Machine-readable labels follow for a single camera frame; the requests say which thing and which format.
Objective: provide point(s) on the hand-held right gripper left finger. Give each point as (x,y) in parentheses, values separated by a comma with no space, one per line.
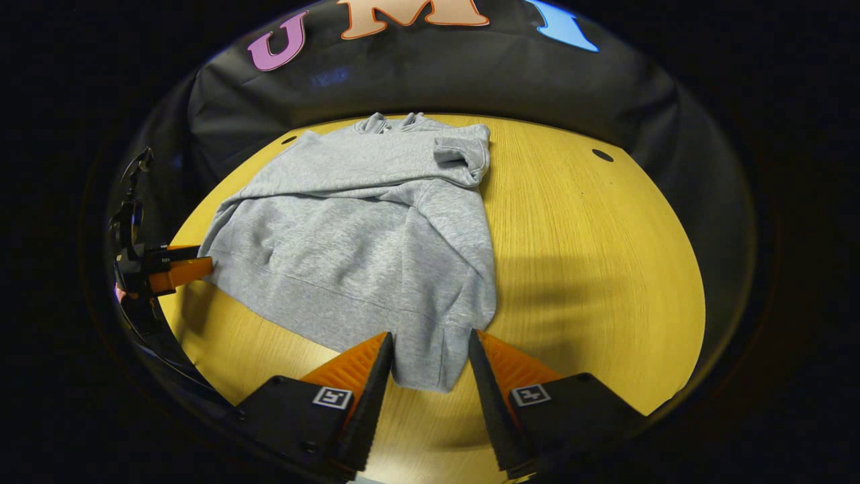
(369,410)

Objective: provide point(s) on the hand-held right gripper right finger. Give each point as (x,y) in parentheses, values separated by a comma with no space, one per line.
(494,410)

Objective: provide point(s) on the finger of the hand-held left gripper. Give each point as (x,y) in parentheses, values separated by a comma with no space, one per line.
(181,273)

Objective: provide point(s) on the black backdrop cloth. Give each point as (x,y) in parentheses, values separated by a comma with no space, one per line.
(470,81)

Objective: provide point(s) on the grey zip-neck sweater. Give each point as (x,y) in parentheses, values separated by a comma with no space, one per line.
(363,242)

